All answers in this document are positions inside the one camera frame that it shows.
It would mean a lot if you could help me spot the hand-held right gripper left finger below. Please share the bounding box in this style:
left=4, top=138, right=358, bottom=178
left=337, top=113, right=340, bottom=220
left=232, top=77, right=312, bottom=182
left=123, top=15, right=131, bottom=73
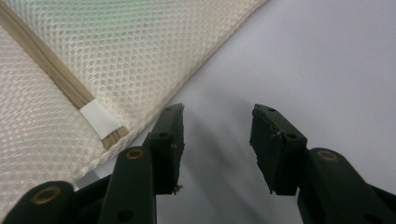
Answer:
left=142, top=103, right=186, bottom=196

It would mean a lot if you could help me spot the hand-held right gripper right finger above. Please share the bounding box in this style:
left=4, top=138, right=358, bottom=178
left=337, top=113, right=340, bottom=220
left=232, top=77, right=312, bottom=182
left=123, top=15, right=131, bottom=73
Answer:
left=248, top=104, right=309, bottom=197

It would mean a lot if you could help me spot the cream mesh laundry bag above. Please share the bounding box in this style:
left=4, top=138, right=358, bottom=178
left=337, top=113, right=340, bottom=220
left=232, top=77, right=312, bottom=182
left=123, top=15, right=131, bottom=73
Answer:
left=0, top=0, right=270, bottom=220

